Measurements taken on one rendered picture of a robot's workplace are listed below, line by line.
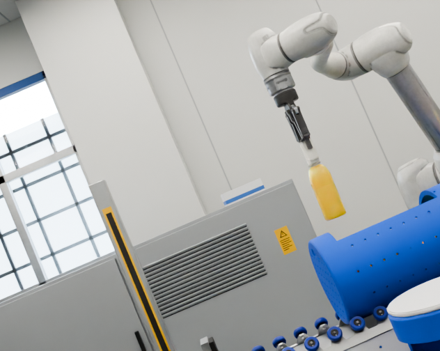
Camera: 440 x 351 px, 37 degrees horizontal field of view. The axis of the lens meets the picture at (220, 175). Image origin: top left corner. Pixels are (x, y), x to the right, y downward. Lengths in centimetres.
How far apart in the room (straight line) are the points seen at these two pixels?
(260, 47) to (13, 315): 235
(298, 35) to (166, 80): 307
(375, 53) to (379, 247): 81
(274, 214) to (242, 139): 139
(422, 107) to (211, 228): 151
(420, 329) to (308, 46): 89
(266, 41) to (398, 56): 62
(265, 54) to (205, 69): 295
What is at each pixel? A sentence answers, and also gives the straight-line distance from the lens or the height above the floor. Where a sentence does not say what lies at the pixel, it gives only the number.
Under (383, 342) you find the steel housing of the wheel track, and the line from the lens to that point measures 204.
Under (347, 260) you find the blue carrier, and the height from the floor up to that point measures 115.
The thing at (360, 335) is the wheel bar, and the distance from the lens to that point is 203.
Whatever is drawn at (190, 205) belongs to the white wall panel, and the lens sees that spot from 461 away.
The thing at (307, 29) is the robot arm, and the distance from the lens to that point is 201.
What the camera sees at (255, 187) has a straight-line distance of 380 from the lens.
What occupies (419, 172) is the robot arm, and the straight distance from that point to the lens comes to 277.
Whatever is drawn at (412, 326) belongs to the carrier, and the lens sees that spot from 164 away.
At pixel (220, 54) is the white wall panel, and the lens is 503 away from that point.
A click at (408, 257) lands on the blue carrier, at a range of 202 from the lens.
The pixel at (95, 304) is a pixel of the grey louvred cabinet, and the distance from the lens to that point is 375.
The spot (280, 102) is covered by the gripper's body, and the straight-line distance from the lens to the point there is 208.
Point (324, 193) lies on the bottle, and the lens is 206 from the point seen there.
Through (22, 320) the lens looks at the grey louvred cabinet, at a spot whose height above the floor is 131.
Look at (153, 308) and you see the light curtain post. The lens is 237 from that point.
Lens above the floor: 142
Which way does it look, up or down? 3 degrees up
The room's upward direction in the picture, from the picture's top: 23 degrees counter-clockwise
